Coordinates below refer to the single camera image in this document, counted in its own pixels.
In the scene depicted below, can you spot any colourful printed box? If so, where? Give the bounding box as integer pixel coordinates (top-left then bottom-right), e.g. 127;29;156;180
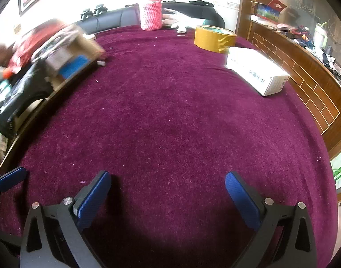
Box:
251;1;283;24

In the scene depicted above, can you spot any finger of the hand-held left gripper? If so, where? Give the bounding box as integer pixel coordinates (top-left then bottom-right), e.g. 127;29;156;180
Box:
0;166;28;224

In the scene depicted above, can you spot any pile of tools and cables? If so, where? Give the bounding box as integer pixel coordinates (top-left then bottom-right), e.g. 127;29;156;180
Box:
277;24;341;90

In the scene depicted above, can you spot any black leather sofa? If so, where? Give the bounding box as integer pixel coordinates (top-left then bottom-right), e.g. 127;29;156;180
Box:
77;2;225;35

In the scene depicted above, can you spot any red small box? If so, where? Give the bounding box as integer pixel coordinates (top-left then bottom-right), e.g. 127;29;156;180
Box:
268;0;287;12

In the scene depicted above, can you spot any white kettle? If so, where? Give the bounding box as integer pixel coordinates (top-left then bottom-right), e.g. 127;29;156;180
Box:
314;22;329;48

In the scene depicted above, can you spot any burgundy tablecloth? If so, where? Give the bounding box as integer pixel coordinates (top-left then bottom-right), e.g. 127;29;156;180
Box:
0;25;338;268

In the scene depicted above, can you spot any white barcode box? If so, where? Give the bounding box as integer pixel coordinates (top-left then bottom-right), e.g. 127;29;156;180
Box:
225;46;290;97

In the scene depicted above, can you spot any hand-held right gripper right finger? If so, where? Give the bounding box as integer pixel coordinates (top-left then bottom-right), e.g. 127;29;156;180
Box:
225;171;318;268

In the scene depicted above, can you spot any pink knit-sleeved bottle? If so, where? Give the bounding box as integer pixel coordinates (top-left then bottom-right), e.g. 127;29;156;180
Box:
138;0;165;31

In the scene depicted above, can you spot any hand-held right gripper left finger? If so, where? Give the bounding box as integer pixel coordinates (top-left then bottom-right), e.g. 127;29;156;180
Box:
19;170;112;268

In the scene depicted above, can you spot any cardboard box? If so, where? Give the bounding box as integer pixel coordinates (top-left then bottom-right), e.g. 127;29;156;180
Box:
0;24;107;171

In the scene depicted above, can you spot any yellow tape roll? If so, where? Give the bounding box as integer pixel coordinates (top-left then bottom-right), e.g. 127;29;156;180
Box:
194;25;237;54

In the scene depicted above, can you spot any black snack packet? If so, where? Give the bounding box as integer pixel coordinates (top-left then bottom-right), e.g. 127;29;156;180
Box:
0;59;55;140

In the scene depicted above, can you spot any red foil packet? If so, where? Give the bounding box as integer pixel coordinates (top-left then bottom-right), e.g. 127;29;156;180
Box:
6;19;73;73

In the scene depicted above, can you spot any white crumpled cloth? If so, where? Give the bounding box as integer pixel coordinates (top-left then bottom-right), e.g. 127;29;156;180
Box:
162;7;189;33

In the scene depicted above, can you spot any blue flat item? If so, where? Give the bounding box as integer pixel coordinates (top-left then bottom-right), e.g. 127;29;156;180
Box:
59;55;89;79

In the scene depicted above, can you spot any wooden cabinet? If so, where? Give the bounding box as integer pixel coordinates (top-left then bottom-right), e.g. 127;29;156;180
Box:
236;0;341;157

